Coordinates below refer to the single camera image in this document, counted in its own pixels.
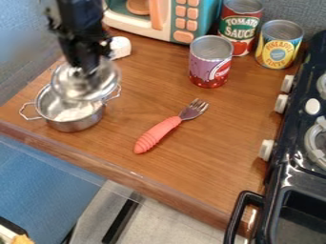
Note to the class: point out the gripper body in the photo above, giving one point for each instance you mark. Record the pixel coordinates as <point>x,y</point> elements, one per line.
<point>85,52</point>

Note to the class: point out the silver pot lid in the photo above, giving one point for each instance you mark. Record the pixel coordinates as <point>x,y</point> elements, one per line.
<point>102,84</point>

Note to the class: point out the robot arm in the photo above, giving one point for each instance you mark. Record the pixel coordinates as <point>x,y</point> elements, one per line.
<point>78,16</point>

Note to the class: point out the silver pot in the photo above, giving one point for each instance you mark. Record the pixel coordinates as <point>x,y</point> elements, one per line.
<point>72,122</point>

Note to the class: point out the white toy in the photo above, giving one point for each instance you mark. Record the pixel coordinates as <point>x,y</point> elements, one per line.
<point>121,47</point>

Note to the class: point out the toy microwave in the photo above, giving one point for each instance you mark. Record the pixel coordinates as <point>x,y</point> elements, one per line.
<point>170,19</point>

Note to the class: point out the purple and red can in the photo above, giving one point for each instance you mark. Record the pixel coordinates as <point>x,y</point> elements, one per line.
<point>210,66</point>

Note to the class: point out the red tomato sauce can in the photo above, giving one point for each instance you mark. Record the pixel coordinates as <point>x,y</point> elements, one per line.
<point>238,28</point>

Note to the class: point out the yellow pineapple can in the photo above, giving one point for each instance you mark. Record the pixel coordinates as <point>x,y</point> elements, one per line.
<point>278,47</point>

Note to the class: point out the toy stove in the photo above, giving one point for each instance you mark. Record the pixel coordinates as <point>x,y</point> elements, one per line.
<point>301,165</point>

